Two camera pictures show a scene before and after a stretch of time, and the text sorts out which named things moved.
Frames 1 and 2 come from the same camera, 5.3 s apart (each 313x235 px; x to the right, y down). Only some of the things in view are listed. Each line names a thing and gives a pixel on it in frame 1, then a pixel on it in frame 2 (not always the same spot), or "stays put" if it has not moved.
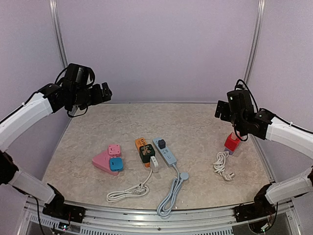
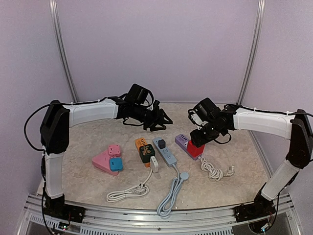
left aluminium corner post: [58, 30] stays put
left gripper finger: [107, 92] → [164, 118]
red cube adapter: [232, 144] → [194, 151]
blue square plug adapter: [116, 164] stays put
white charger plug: [154, 163] stays put
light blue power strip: [168, 157] stays put
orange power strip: [140, 142] stays put
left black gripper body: [80, 97] → [145, 116]
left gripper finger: [97, 94] → [154, 126]
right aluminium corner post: [260, 14] stays put
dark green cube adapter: [146, 151] stays put
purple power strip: [230, 152] → [182, 142]
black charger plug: [161, 144] stays put
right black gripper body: [225, 111] → [198, 140]
